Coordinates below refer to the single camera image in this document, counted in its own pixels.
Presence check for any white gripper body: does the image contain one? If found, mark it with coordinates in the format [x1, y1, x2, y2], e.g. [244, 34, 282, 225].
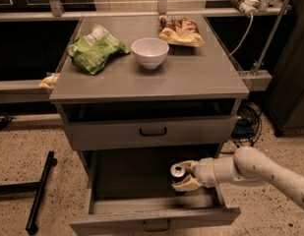
[194, 157, 237, 188]

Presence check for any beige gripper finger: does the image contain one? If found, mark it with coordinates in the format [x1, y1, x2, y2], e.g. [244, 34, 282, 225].
[172, 175, 202, 192]
[178, 160, 198, 173]

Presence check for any blue pepsi can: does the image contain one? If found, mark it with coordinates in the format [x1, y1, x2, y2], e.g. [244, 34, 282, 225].
[170, 163, 188, 184]

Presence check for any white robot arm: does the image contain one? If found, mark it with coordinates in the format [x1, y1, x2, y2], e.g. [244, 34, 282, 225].
[170, 147, 304, 210]

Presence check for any grey open middle drawer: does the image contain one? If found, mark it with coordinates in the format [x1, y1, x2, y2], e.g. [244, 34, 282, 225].
[70, 145, 240, 236]

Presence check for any grey top drawer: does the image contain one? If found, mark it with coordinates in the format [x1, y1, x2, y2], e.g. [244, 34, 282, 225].
[65, 115, 237, 150]

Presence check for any grey drawer cabinet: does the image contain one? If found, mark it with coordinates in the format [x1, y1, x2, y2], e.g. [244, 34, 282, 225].
[50, 16, 248, 166]

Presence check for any dark grey side cabinet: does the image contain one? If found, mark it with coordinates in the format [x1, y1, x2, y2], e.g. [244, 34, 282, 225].
[263, 0, 304, 137]

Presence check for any white bowl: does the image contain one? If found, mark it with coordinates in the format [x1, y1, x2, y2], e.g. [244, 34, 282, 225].
[131, 37, 169, 70]

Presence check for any brown yellow chip bag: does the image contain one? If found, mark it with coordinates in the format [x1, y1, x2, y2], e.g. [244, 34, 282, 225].
[158, 16, 205, 47]

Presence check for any green chip bag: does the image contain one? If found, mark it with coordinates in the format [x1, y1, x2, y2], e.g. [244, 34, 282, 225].
[67, 25, 130, 76]

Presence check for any black metal floor stand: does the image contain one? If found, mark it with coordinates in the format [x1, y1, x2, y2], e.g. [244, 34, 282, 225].
[0, 151, 57, 236]

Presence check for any yellow snack bag on ledge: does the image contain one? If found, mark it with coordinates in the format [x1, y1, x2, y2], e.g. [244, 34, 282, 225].
[39, 73, 59, 89]

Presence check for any white power strip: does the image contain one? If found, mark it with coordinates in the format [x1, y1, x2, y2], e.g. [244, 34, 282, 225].
[230, 0, 259, 17]

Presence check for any black cable bundle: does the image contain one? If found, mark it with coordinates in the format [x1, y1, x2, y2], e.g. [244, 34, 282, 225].
[219, 99, 264, 155]

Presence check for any white power cable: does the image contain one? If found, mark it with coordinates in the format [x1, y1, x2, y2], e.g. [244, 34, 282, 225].
[227, 13, 255, 58]

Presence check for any grey metal railing frame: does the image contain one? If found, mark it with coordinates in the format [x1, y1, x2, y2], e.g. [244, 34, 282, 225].
[0, 0, 298, 104]

